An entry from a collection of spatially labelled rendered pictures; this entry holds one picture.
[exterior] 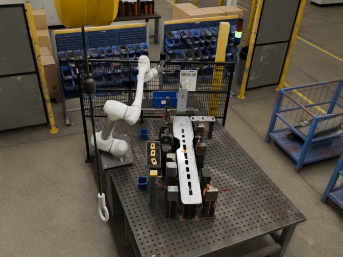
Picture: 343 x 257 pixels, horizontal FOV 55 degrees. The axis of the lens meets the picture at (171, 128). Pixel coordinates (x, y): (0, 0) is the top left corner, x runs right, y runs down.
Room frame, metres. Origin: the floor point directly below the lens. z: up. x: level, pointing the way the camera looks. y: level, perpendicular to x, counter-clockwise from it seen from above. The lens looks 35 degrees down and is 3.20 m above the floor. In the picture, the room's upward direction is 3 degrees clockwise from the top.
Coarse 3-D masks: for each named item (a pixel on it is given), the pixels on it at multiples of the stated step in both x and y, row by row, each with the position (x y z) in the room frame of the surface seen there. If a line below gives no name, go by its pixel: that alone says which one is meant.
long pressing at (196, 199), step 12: (180, 120) 3.26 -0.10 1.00; (180, 132) 3.03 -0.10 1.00; (192, 132) 3.04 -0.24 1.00; (180, 144) 2.80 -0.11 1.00; (192, 144) 2.82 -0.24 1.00; (180, 156) 2.61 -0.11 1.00; (192, 156) 2.62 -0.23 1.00; (180, 168) 2.43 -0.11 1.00; (192, 168) 2.44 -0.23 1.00; (180, 180) 2.26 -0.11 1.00; (192, 180) 2.27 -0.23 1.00; (180, 192) 2.11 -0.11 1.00; (192, 192) 2.12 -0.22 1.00
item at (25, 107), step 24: (0, 24) 4.07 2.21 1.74; (24, 24) 4.18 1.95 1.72; (0, 48) 4.04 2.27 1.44; (24, 48) 4.16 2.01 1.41; (0, 72) 4.02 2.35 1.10; (24, 72) 4.13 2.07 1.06; (0, 96) 3.98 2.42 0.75; (24, 96) 4.11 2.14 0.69; (48, 96) 4.22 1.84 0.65; (0, 120) 3.95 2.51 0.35; (24, 120) 4.10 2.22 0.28
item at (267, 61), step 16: (272, 0) 5.76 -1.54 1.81; (288, 0) 5.91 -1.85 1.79; (304, 0) 6.03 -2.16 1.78; (256, 16) 5.63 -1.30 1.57; (272, 16) 5.79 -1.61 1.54; (288, 16) 5.95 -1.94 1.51; (256, 32) 5.65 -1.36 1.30; (272, 32) 5.83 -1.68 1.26; (288, 32) 6.00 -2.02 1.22; (256, 48) 5.72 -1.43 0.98; (272, 48) 5.89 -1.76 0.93; (288, 48) 6.04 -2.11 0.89; (256, 64) 5.76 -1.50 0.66; (272, 64) 5.93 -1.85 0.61; (256, 80) 5.79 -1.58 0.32; (272, 80) 5.98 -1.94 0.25; (240, 96) 5.66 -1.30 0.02
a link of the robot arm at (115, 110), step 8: (112, 104) 2.49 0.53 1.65; (120, 104) 2.51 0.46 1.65; (112, 112) 2.45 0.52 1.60; (120, 112) 2.45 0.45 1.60; (112, 120) 2.50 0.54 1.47; (104, 128) 2.59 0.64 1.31; (112, 128) 2.57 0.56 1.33; (96, 136) 2.68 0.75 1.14; (104, 136) 2.61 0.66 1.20; (104, 144) 2.62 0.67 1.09
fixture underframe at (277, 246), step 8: (104, 184) 3.12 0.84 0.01; (128, 224) 2.26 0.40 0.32; (296, 224) 2.17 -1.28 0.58; (128, 232) 2.23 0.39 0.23; (288, 232) 2.14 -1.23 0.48; (128, 240) 2.25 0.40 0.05; (280, 240) 2.19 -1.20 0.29; (288, 240) 2.16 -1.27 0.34; (136, 248) 2.04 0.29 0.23; (264, 248) 2.12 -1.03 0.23; (272, 248) 2.13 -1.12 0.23; (280, 248) 2.14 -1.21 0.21; (136, 256) 1.96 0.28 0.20; (240, 256) 2.01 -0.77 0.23; (248, 256) 2.02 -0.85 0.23; (256, 256) 2.02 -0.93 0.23; (272, 256) 2.18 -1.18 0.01; (280, 256) 2.15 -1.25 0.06
